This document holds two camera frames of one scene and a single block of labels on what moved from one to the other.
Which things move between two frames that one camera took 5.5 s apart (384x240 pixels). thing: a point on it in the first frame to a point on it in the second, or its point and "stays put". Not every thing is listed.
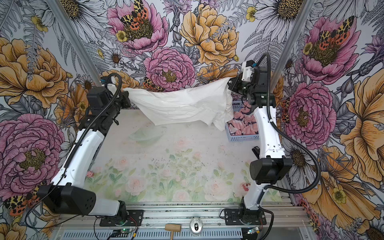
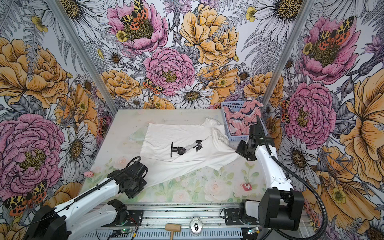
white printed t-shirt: [208, 104] to [215, 149]
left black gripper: [125, 96] to [142, 184]
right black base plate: [240, 216] stays put
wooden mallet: [173, 227] stays put
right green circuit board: [255, 230] stays put
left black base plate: [134, 218] stays put
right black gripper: [234, 87] to [239, 150]
